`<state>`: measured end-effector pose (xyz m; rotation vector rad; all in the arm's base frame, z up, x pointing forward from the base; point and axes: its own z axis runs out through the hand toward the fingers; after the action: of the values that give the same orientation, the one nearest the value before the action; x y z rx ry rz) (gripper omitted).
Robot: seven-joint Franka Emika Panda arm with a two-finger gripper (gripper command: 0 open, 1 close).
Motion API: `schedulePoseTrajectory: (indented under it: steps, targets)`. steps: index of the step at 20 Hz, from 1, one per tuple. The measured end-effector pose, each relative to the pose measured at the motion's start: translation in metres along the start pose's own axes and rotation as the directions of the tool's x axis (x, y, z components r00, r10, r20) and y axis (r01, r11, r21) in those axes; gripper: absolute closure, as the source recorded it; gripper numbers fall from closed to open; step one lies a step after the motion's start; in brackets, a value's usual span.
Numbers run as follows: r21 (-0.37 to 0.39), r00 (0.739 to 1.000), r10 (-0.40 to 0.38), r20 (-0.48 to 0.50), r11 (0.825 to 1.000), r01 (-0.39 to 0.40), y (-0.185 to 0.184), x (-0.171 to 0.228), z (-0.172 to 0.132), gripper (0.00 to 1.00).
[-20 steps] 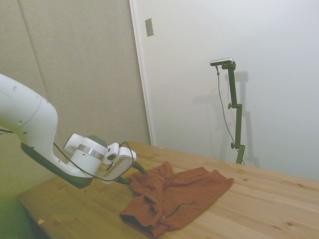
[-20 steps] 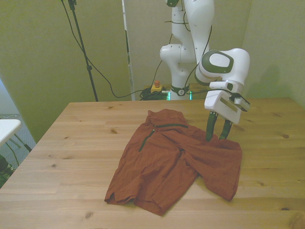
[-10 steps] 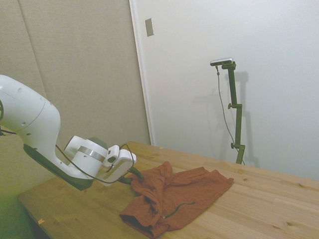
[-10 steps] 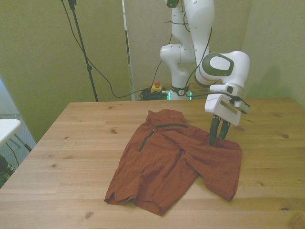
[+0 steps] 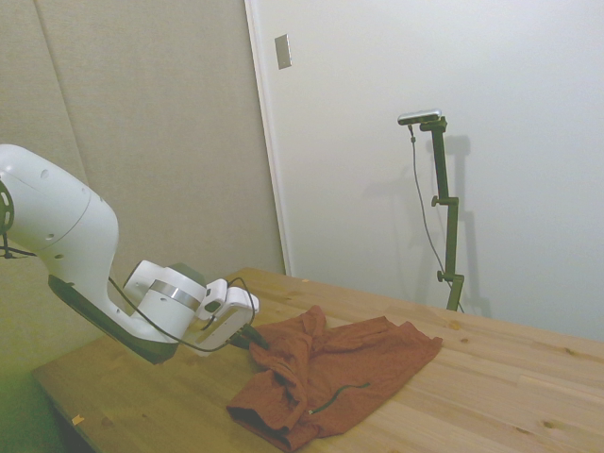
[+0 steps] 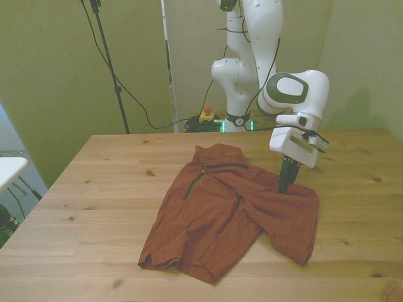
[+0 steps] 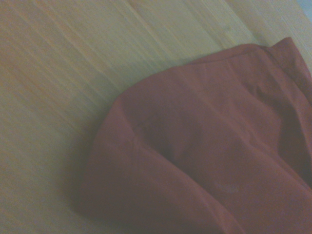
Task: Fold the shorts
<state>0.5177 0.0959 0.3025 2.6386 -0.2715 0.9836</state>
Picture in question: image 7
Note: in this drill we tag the rust orange shorts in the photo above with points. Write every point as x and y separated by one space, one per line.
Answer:
195 146

